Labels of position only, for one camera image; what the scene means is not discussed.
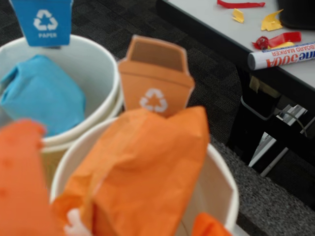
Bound blue paper bin label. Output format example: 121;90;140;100
8;0;75;49

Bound long red tape strip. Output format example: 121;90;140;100
216;0;266;9

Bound crumpled red wrapper strip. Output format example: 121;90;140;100
251;31;302;50

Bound large yellow paper scrap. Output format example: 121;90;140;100
260;9;284;32

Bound white whiteboard marker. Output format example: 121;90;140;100
247;41;315;71

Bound paper cup with blue label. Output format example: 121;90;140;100
0;34;124;159

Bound small yellow paper scrap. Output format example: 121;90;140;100
231;7;245;24

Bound paper cup with orange label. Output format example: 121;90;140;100
49;116;240;236

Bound orange paper-wrapped packet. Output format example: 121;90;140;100
50;105;211;236

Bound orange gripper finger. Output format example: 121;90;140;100
0;118;65;236
190;212;232;236

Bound blue paper-wrapped packet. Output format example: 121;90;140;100
0;54;87;136

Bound orange bin label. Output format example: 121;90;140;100
117;34;196;118

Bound black container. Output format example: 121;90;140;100
276;0;315;31

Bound flat yellow paper strip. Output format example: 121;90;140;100
267;41;296;50

